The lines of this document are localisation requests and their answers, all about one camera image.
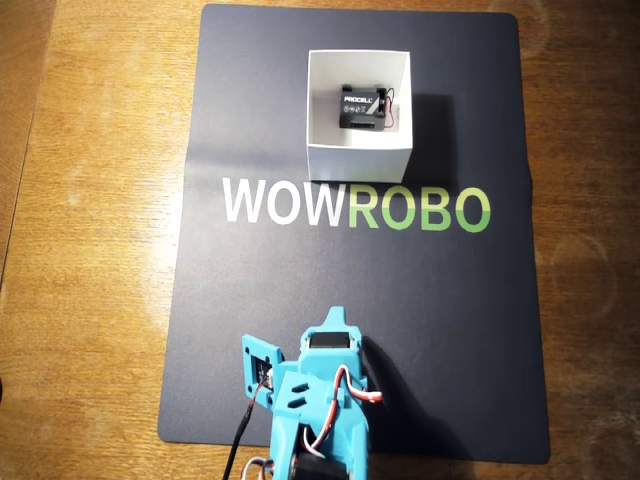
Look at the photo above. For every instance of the teal gripper with servo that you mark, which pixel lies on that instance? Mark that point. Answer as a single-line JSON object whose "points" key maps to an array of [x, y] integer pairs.
{"points": [[327, 364]]}

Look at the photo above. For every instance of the black Procell battery pack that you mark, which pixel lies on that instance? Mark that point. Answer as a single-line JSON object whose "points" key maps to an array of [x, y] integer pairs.
{"points": [[362, 107]]}

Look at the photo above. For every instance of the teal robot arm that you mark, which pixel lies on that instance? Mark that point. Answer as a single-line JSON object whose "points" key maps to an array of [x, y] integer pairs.
{"points": [[300, 430]]}

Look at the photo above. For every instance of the white open cardboard box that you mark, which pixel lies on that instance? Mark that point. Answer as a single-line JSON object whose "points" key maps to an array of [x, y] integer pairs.
{"points": [[355, 165]]}

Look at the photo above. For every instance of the dark WOWROBO mat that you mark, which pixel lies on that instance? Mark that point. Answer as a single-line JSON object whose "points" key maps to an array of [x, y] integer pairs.
{"points": [[450, 325]]}

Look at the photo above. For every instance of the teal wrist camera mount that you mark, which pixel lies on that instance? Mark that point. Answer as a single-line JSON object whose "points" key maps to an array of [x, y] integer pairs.
{"points": [[255, 357]]}

